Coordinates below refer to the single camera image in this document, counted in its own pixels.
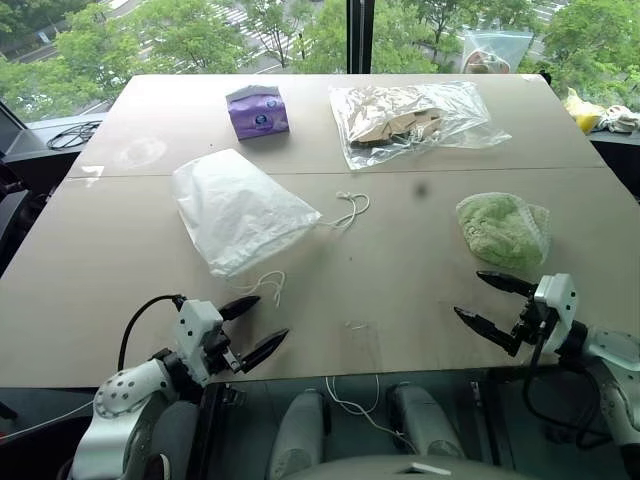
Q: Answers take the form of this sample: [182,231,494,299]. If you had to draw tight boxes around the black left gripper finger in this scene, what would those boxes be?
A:
[218,295,263,322]
[239,327,291,376]

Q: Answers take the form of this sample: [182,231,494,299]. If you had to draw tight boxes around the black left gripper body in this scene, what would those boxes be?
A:
[201,320,246,376]

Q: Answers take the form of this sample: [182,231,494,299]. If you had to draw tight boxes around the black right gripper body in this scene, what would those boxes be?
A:
[510,294,552,347]

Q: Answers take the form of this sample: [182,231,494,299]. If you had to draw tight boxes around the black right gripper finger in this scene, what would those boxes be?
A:
[452,306,523,358]
[475,270,539,298]

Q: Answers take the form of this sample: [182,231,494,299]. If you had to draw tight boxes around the green cloth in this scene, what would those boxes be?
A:
[455,192,553,274]

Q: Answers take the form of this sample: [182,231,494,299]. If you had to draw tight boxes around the clear plastic bag brown contents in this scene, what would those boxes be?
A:
[328,80,513,172]

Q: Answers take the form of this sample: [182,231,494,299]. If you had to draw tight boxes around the white cloth rag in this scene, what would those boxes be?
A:
[596,104,640,134]

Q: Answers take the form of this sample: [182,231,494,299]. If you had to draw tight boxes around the clear zip bag blue seal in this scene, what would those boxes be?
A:
[461,26,535,76]

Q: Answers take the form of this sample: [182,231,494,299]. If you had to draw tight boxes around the grey rounded robot leg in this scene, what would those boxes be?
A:
[268,388,332,480]
[386,381,467,462]

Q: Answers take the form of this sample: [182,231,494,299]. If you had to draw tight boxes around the yellow and white cloths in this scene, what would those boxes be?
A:
[564,86,603,134]

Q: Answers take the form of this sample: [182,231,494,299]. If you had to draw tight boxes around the purple tissue pack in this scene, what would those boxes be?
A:
[224,84,292,144]

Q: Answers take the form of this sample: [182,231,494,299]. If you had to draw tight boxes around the black chair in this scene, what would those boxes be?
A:
[0,98,57,274]

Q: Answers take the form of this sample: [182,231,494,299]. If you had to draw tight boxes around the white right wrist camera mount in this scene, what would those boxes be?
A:
[531,272,577,357]

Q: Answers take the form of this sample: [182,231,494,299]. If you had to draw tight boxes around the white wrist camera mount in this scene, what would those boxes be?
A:
[172,298,224,387]
[531,272,577,357]

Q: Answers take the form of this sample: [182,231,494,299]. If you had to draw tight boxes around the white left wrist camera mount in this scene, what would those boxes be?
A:
[172,298,224,387]

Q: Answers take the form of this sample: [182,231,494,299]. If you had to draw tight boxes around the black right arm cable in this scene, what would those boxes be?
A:
[521,319,619,450]

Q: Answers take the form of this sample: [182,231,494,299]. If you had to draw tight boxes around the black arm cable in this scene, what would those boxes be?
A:
[521,319,619,450]
[117,294,189,372]

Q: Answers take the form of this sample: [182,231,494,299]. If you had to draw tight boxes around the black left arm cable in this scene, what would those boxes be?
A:
[117,294,189,372]

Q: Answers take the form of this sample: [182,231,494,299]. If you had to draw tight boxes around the white drawstring bag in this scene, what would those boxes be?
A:
[171,148,372,307]

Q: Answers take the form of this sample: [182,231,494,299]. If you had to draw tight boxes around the thin white cord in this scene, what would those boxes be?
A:
[324,373,417,452]

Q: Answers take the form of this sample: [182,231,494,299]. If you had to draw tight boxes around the black coiled cable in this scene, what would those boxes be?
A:
[46,119,104,151]

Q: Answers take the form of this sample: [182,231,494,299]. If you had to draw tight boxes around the dark window frame post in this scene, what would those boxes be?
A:
[346,0,377,76]

